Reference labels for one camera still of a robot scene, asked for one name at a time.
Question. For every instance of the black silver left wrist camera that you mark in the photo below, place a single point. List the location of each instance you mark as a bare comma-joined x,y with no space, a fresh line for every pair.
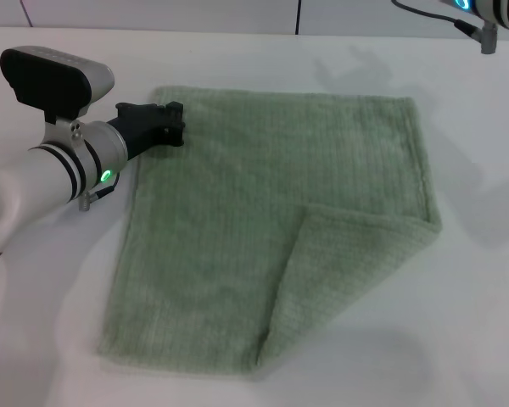
46,80

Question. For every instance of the light green terry towel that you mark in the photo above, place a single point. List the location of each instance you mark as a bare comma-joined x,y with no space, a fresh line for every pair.
237,220

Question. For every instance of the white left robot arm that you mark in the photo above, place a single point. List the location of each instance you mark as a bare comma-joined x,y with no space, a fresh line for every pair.
34,178

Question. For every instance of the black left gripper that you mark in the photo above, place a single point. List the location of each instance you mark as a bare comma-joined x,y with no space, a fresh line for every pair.
142,125

